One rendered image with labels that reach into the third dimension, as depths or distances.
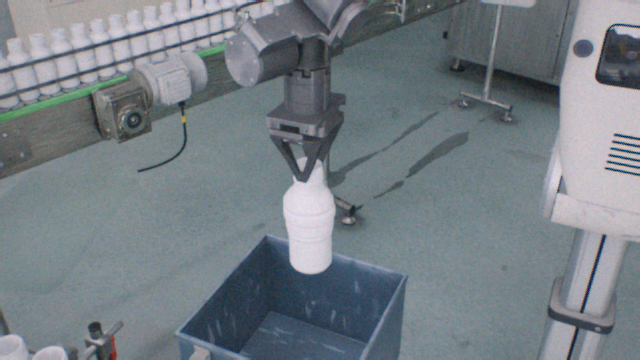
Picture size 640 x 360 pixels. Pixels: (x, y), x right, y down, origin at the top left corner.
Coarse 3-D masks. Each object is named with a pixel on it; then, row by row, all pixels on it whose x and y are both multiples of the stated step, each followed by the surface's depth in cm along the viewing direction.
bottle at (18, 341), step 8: (8, 336) 75; (16, 336) 75; (0, 344) 74; (8, 344) 75; (16, 344) 75; (24, 344) 75; (0, 352) 75; (8, 352) 76; (16, 352) 73; (24, 352) 74
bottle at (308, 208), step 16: (304, 160) 81; (320, 176) 80; (288, 192) 82; (304, 192) 80; (320, 192) 80; (288, 208) 81; (304, 208) 80; (320, 208) 80; (288, 224) 83; (304, 224) 80; (320, 224) 81; (304, 240) 82; (320, 240) 83; (304, 256) 84; (320, 256) 84; (304, 272) 86
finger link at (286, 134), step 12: (276, 132) 74; (288, 132) 73; (276, 144) 76; (288, 144) 77; (300, 144) 74; (312, 144) 73; (288, 156) 76; (312, 156) 75; (312, 168) 77; (300, 180) 79
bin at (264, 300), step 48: (288, 240) 126; (240, 288) 122; (288, 288) 133; (336, 288) 126; (384, 288) 121; (192, 336) 109; (240, 336) 127; (288, 336) 132; (336, 336) 132; (384, 336) 111
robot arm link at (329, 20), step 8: (304, 0) 66; (312, 0) 64; (320, 0) 64; (328, 0) 63; (336, 0) 62; (344, 0) 62; (352, 0) 63; (368, 0) 66; (312, 8) 65; (320, 8) 64; (328, 8) 63; (336, 8) 63; (320, 16) 65; (328, 16) 64; (336, 16) 64; (328, 24) 64
